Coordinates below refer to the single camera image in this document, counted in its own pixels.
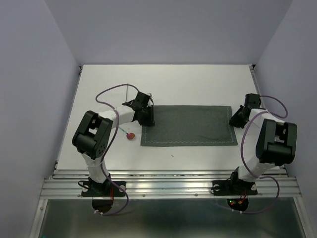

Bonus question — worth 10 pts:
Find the dark grey cloth napkin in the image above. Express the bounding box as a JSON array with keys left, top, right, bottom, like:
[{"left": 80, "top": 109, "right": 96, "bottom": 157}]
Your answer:
[{"left": 140, "top": 105, "right": 238, "bottom": 147}]

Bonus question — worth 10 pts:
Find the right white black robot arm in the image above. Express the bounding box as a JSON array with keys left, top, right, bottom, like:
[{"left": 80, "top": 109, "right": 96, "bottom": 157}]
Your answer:
[{"left": 228, "top": 94, "right": 298, "bottom": 193}]

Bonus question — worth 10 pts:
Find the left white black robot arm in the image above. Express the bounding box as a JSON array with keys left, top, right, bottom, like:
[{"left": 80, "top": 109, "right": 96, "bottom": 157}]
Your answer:
[{"left": 72, "top": 92, "right": 155, "bottom": 195}]

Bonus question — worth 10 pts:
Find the iridescent rainbow spoon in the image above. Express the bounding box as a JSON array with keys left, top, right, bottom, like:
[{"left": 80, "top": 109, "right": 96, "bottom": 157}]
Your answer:
[{"left": 119, "top": 127, "right": 135, "bottom": 140}]

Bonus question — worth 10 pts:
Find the aluminium right side rail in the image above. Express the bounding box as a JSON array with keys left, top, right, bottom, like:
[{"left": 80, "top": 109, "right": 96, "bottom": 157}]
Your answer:
[{"left": 249, "top": 64, "right": 288, "bottom": 174}]

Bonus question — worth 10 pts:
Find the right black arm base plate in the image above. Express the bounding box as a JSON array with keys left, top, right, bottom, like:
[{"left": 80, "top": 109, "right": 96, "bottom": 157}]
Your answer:
[{"left": 210, "top": 179, "right": 258, "bottom": 196}]

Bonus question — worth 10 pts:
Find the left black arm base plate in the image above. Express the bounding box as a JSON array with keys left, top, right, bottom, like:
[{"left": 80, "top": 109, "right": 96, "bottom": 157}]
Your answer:
[{"left": 78, "top": 180, "right": 125, "bottom": 197}]

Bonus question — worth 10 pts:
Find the aluminium front rail frame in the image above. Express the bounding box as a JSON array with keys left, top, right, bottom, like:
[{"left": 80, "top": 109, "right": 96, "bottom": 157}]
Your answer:
[{"left": 29, "top": 168, "right": 315, "bottom": 238}]

